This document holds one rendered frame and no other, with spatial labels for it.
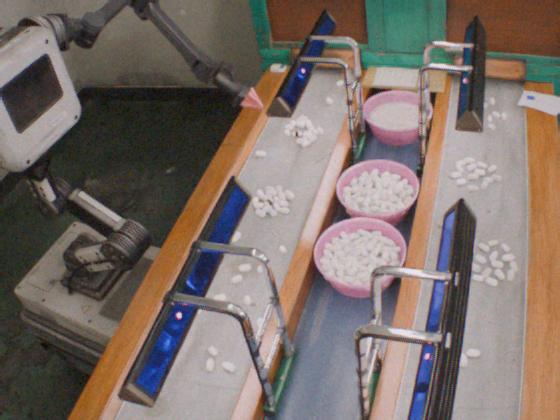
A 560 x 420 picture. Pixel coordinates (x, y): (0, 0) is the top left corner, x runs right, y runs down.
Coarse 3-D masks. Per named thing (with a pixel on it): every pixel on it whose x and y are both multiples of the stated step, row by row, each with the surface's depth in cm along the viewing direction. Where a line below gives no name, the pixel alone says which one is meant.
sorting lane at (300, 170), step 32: (320, 96) 238; (256, 160) 213; (288, 160) 210; (320, 160) 208; (256, 224) 189; (288, 224) 187; (224, 256) 180; (288, 256) 177; (224, 288) 171; (256, 288) 169; (224, 320) 162; (256, 320) 161; (192, 352) 156; (224, 352) 154; (192, 384) 148; (224, 384) 147; (128, 416) 143; (160, 416) 142; (192, 416) 141; (224, 416) 140
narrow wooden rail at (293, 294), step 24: (336, 144) 209; (336, 168) 200; (312, 216) 184; (312, 240) 177; (312, 264) 175; (288, 288) 165; (288, 312) 158; (264, 336) 154; (264, 360) 148; (240, 408) 139
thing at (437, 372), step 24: (456, 216) 128; (456, 240) 123; (456, 264) 118; (432, 288) 121; (456, 288) 115; (432, 312) 115; (456, 312) 112; (456, 336) 109; (432, 360) 104; (456, 360) 106; (432, 384) 99; (456, 384) 104; (432, 408) 95
